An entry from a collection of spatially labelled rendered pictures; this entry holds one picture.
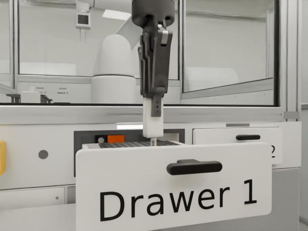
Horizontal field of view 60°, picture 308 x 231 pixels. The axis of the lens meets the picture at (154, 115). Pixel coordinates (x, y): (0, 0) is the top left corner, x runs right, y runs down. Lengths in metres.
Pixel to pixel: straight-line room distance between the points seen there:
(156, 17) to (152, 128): 0.18
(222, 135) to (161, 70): 0.39
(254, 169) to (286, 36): 0.61
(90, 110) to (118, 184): 0.35
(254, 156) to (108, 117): 0.38
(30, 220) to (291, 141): 0.76
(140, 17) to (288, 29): 0.60
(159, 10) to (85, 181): 0.28
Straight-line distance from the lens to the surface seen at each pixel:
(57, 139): 0.68
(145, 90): 0.48
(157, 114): 0.45
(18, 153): 0.69
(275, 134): 0.88
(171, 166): 0.33
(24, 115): 0.69
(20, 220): 0.63
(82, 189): 0.35
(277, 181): 0.93
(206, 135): 0.75
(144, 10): 0.46
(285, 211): 0.98
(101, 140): 1.04
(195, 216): 0.40
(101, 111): 0.68
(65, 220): 0.59
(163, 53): 0.43
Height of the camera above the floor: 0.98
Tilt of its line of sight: 1 degrees down
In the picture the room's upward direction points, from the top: straight up
